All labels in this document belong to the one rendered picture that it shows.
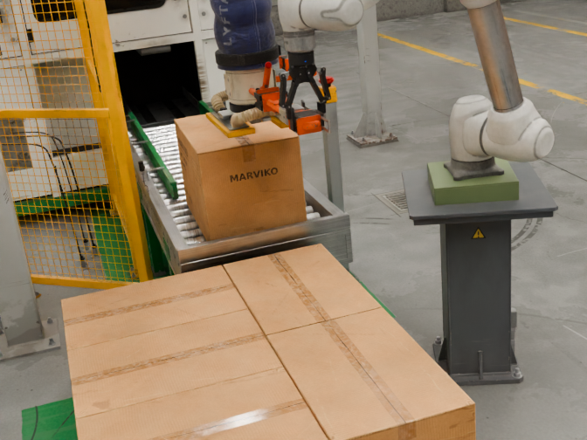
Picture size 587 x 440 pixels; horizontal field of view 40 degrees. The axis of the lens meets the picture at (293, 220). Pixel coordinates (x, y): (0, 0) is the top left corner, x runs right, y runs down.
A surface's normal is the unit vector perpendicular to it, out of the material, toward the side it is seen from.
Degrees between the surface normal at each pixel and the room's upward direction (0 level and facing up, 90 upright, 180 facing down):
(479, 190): 90
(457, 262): 90
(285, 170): 90
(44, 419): 0
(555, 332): 0
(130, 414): 0
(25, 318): 90
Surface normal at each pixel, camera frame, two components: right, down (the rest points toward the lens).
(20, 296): 0.30, 0.32
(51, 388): -0.10, -0.93
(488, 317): -0.07, 0.37
